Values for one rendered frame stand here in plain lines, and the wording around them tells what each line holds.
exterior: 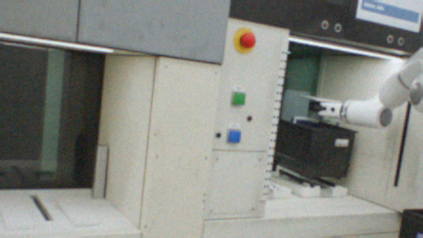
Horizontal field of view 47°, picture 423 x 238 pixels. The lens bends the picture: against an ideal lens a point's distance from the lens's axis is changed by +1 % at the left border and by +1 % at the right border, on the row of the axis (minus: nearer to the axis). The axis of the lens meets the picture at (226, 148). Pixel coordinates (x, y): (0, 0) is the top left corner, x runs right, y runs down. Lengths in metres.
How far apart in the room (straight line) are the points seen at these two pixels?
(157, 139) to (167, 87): 0.13
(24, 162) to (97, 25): 0.61
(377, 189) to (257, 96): 0.71
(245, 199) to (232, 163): 0.12
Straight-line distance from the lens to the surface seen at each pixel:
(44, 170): 1.58
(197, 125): 1.21
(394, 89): 1.48
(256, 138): 1.32
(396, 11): 1.63
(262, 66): 1.31
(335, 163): 1.81
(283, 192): 1.67
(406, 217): 1.51
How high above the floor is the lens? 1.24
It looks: 8 degrees down
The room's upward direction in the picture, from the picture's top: 7 degrees clockwise
